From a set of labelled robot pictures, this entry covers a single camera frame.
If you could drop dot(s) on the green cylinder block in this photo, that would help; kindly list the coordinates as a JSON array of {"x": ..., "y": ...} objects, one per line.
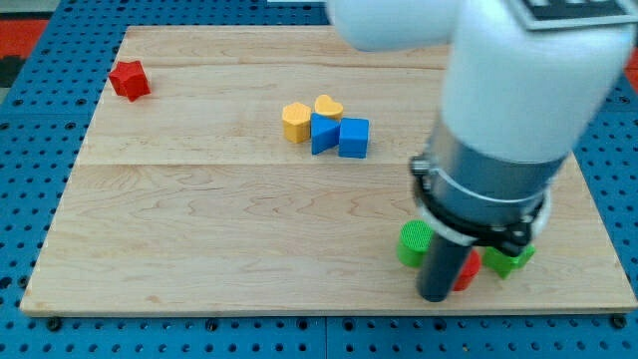
[{"x": 414, "y": 242}]

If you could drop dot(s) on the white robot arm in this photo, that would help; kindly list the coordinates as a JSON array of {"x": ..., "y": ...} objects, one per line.
[{"x": 523, "y": 81}]

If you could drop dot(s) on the blue triangle block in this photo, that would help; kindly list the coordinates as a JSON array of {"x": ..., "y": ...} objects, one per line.
[{"x": 324, "y": 133}]

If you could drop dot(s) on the blue cube block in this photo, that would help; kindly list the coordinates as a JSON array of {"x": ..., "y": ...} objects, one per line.
[{"x": 353, "y": 138}]

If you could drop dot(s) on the yellow hexagon block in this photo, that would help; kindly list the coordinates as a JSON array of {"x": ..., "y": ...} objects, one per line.
[{"x": 296, "y": 120}]

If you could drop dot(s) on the yellow heart block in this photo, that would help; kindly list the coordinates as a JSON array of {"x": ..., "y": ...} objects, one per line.
[{"x": 326, "y": 106}]

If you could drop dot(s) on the wooden board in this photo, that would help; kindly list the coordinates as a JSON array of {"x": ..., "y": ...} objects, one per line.
[{"x": 189, "y": 202}]

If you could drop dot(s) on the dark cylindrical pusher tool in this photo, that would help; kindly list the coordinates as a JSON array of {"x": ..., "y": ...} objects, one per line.
[{"x": 441, "y": 266}]

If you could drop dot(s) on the red cylinder block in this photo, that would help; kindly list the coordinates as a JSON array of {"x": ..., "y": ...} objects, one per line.
[{"x": 469, "y": 271}]

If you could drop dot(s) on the green star block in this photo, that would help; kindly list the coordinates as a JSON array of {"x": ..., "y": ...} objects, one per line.
[{"x": 504, "y": 265}]

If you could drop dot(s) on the red star block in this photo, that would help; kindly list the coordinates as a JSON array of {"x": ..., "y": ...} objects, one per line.
[{"x": 130, "y": 80}]

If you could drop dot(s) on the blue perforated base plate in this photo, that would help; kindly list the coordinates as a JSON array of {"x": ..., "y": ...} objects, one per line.
[{"x": 44, "y": 118}]

